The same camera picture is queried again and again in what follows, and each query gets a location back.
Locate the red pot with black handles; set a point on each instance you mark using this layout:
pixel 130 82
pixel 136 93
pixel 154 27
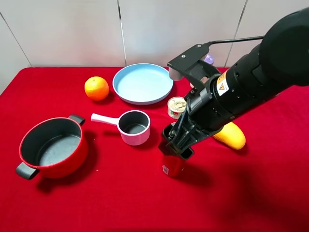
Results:
pixel 55 147

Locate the yellow mango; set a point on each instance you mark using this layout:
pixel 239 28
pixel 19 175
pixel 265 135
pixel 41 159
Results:
pixel 232 136

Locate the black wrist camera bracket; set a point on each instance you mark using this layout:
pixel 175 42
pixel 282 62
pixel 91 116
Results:
pixel 189 65

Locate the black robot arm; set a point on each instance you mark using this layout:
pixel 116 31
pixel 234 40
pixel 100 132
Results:
pixel 280 61

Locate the small tin can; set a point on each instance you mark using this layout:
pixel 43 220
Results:
pixel 176 106

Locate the orange fruit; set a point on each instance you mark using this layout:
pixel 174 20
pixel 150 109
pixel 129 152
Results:
pixel 96 88

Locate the light blue plate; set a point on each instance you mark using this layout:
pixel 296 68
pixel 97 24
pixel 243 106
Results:
pixel 142 83

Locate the red felt tablecloth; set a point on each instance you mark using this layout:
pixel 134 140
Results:
pixel 262 188

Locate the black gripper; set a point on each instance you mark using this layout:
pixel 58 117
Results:
pixel 203 117

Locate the pink saucepan with handle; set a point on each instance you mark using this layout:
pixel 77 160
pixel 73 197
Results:
pixel 133 125

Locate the red soda can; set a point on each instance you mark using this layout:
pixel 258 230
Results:
pixel 172 163

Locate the purple bag roll with label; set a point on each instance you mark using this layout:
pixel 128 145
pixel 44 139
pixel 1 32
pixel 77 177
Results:
pixel 210 60

